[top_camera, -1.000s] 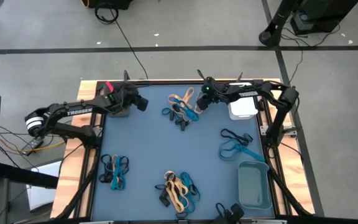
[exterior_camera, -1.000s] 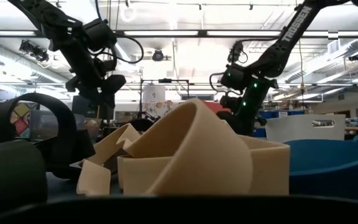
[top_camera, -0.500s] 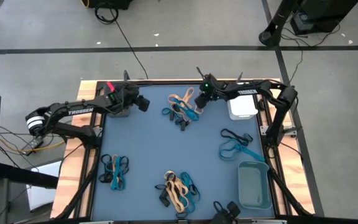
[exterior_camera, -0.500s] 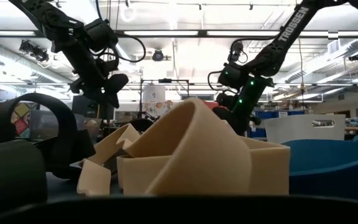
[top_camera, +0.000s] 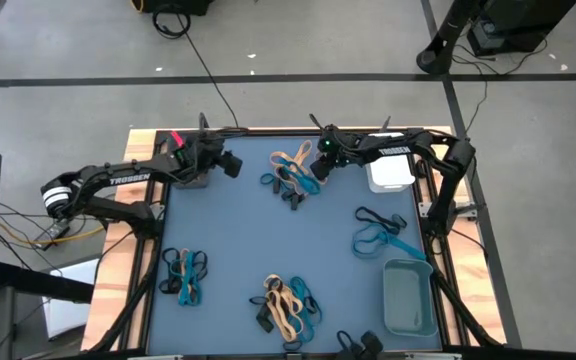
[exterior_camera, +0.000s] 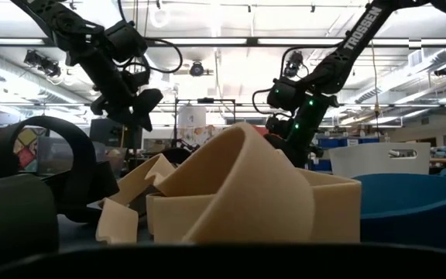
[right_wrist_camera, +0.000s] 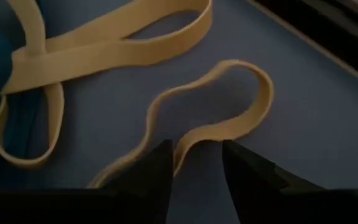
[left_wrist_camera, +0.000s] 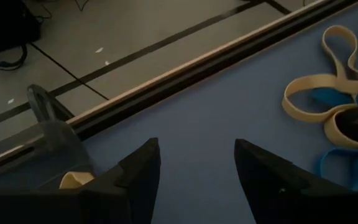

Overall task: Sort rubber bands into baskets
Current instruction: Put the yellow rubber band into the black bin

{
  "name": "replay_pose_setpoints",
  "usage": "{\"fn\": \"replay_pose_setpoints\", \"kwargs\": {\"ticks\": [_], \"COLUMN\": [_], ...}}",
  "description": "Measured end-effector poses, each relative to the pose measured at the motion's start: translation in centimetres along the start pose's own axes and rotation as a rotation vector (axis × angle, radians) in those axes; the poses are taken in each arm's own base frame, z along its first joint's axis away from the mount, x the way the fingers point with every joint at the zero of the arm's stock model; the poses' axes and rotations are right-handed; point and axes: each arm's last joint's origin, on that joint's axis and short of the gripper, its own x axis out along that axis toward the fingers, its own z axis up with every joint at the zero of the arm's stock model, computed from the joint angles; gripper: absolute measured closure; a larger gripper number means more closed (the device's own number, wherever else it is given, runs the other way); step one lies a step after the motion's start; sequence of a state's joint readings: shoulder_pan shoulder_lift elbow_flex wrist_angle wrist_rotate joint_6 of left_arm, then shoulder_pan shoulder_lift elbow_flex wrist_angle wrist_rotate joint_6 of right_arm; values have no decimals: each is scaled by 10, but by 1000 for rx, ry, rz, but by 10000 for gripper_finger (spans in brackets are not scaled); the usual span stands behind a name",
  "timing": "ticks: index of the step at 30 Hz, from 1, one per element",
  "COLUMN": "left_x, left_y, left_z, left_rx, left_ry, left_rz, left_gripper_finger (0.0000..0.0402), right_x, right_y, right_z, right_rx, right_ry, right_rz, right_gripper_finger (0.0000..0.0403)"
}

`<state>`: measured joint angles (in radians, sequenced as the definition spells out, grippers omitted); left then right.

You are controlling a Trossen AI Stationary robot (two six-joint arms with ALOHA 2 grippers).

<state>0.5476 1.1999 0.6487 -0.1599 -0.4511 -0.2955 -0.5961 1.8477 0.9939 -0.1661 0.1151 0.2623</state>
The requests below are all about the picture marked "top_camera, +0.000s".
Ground tan rubber band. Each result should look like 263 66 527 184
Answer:
264 288 295 324
280 162 327 197
179 248 192 282
273 299 306 344
262 273 285 297
269 139 315 174

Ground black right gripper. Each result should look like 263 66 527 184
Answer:
309 130 367 181

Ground black support beam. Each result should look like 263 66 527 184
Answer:
0 261 95 305

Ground black equipment case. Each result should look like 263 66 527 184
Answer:
467 0 576 57

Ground teal plastic basket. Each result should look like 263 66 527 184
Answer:
381 257 439 338

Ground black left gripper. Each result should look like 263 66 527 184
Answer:
177 130 243 179

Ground blue table mat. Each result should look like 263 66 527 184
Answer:
146 135 443 354

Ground black stand pole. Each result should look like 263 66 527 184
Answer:
416 0 484 76

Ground white plastic basket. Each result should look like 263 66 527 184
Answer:
366 131 417 194

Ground black equipment base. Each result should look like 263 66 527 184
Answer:
140 0 215 16

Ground black power brick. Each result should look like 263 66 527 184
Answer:
32 221 73 251

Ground white panel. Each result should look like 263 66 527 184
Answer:
41 257 101 341

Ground grey plastic basket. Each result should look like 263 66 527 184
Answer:
165 128 212 190

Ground black floor cable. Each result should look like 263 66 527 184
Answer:
151 3 240 129
450 37 550 146

